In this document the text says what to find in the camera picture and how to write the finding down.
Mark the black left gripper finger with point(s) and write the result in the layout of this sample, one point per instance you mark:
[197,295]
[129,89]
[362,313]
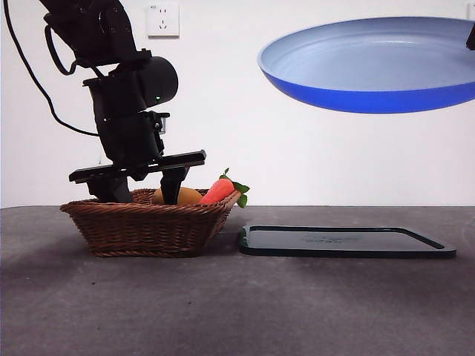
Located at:
[111,191]
[172,185]

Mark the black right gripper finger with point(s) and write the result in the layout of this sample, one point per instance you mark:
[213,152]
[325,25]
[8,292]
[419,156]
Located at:
[470,37]

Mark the light blue plate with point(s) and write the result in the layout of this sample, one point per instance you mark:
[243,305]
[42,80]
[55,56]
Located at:
[371,55]

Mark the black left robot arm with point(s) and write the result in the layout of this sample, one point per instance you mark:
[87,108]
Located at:
[111,33]

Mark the yellow-brown potato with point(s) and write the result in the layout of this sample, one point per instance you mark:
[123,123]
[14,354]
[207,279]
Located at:
[189,196]

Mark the orange toy carrot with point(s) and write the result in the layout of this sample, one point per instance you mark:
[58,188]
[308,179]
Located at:
[217,191]

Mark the brown wicker basket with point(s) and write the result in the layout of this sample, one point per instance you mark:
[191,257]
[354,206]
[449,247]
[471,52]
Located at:
[148,233]

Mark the dark green tray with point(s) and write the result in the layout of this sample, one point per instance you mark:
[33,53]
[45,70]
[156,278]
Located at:
[334,245]

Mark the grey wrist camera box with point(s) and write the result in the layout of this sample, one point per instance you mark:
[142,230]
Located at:
[163,122]

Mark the white wall socket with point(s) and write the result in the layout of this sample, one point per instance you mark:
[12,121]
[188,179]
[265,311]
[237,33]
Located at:
[163,20]

